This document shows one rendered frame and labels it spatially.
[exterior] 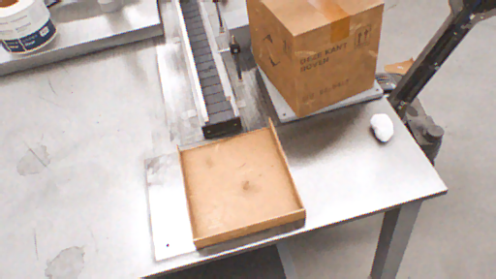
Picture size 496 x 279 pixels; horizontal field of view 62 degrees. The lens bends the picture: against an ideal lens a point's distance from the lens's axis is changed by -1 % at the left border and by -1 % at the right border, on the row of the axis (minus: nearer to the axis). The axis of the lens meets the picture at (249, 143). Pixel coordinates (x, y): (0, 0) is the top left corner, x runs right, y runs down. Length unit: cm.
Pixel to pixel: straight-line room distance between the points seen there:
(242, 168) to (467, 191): 130
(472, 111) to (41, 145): 202
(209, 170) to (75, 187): 36
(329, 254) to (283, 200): 88
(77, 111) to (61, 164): 21
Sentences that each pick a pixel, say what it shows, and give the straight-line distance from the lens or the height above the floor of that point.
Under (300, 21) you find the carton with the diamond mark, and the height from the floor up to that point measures 112.
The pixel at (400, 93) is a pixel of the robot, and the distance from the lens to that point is 181.
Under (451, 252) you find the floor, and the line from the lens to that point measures 195.
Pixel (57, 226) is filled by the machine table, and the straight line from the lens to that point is 115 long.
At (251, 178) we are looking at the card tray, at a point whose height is 83.
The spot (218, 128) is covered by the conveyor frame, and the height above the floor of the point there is 86.
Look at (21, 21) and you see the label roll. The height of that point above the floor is 99.
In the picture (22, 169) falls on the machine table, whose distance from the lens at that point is 133.
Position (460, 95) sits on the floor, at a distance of 255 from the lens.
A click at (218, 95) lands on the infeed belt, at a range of 120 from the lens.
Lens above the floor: 168
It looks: 49 degrees down
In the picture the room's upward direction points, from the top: 11 degrees counter-clockwise
